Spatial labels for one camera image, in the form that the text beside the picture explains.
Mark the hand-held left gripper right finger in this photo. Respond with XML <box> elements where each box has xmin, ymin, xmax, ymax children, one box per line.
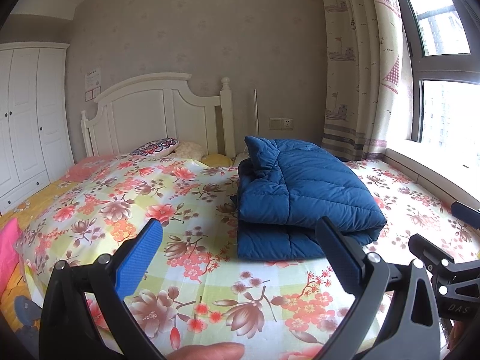
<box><xmin>316</xmin><ymin>217</ymin><xmax>441</xmax><ymax>360</ymax></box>

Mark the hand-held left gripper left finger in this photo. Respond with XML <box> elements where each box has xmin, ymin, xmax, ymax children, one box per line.
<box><xmin>39</xmin><ymin>218</ymin><xmax>164</xmax><ymax>360</ymax></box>

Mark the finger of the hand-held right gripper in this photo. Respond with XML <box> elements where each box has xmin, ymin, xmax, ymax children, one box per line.
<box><xmin>408</xmin><ymin>233</ymin><xmax>457</xmax><ymax>271</ymax></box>
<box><xmin>452</xmin><ymin>202</ymin><xmax>480</xmax><ymax>229</ymax></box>

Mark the blue quilted jacket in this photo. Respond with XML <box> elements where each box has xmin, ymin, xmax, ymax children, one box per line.
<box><xmin>236</xmin><ymin>136</ymin><xmax>388</xmax><ymax>260</ymax></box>

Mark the person's left hand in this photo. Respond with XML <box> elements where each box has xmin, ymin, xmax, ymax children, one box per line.
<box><xmin>165</xmin><ymin>342</ymin><xmax>246</xmax><ymax>360</ymax></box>

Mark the white window sill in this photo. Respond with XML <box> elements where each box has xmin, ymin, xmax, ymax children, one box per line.
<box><xmin>382</xmin><ymin>146</ymin><xmax>480</xmax><ymax>211</ymax></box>

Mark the floral quilt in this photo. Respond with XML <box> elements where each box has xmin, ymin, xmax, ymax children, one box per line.
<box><xmin>15</xmin><ymin>152</ymin><xmax>480</xmax><ymax>360</ymax></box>

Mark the window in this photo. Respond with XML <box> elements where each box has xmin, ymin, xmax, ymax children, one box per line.
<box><xmin>390</xmin><ymin>0</ymin><xmax>480</xmax><ymax>151</ymax></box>

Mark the patterned round cushion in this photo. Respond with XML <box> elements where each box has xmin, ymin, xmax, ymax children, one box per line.
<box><xmin>130</xmin><ymin>137</ymin><xmax>179</xmax><ymax>156</ymax></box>

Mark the yellow bed sheet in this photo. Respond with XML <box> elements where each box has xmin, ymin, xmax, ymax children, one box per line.
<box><xmin>0</xmin><ymin>155</ymin><xmax>122</xmax><ymax>332</ymax></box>

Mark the yellow pillow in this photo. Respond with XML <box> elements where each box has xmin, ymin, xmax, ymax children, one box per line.
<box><xmin>200</xmin><ymin>152</ymin><xmax>233</xmax><ymax>167</ymax></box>

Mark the pink pillow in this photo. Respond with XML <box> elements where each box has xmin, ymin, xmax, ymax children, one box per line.
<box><xmin>0</xmin><ymin>217</ymin><xmax>23</xmax><ymax>297</ymax></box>

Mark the white bed headboard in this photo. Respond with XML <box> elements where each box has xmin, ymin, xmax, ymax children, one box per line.
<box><xmin>80</xmin><ymin>73</ymin><xmax>236</xmax><ymax>158</ymax></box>

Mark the printed curtain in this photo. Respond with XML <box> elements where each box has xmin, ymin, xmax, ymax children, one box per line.
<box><xmin>319</xmin><ymin>0</ymin><xmax>413</xmax><ymax>162</ymax></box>

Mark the white wardrobe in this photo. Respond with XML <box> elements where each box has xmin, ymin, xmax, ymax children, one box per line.
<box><xmin>0</xmin><ymin>42</ymin><xmax>75</xmax><ymax>214</ymax></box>

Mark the paper wall notice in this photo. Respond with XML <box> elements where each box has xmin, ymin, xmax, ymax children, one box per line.
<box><xmin>84</xmin><ymin>67</ymin><xmax>102</xmax><ymax>102</ymax></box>

